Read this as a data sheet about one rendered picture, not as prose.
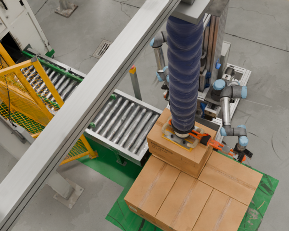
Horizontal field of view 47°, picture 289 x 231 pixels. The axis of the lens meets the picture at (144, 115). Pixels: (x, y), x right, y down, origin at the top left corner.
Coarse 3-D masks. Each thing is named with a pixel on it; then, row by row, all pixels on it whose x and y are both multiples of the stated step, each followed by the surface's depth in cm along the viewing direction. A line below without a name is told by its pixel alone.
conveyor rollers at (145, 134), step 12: (24, 72) 467; (48, 72) 465; (36, 84) 456; (60, 84) 455; (72, 84) 450; (108, 108) 428; (120, 108) 424; (132, 108) 425; (96, 120) 419; (120, 120) 416; (132, 120) 417; (144, 120) 413; (156, 120) 413; (96, 132) 411; (120, 132) 407; (144, 132) 405; (120, 144) 400; (132, 144) 400
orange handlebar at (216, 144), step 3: (189, 132) 325; (195, 132) 325; (198, 132) 325; (192, 135) 324; (195, 135) 324; (198, 138) 322; (213, 141) 319; (216, 141) 318; (210, 144) 318; (213, 144) 317; (216, 144) 316; (219, 144) 317; (222, 144) 317; (213, 147) 318; (216, 147) 315; (219, 147) 316; (231, 150) 313; (228, 153) 312; (243, 159) 307
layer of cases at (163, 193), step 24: (144, 168) 383; (168, 168) 380; (216, 168) 375; (240, 168) 372; (144, 192) 370; (168, 192) 367; (192, 192) 364; (216, 192) 362; (240, 192) 359; (144, 216) 391; (168, 216) 355; (192, 216) 352; (216, 216) 350; (240, 216) 347
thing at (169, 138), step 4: (172, 132) 340; (164, 136) 339; (168, 136) 338; (172, 136) 335; (168, 140) 337; (172, 140) 336; (184, 140) 334; (188, 140) 335; (176, 144) 334; (180, 144) 333; (184, 144) 332; (184, 148) 331; (188, 148) 330; (192, 148) 330
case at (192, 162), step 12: (156, 132) 344; (204, 132) 339; (216, 132) 338; (156, 144) 345; (168, 144) 336; (168, 156) 354; (180, 156) 335; (192, 156) 328; (204, 156) 336; (192, 168) 344
